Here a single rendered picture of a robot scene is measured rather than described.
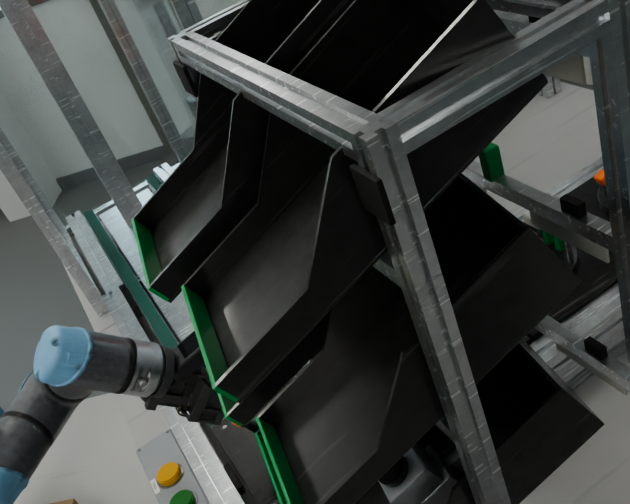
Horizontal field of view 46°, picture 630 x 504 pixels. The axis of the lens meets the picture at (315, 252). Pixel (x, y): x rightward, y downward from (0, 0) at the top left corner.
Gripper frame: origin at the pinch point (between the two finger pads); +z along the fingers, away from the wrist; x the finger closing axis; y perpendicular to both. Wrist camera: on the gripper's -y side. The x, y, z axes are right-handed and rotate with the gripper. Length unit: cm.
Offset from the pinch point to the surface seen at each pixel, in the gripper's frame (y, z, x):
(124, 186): 3, 5, -105
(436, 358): -29, -29, 53
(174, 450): 22.8, -3.6, -13.1
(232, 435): 15.1, 1.9, -7.2
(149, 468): 26.5, -6.8, -12.8
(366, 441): -18, -24, 46
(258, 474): 15.0, 1.9, 3.2
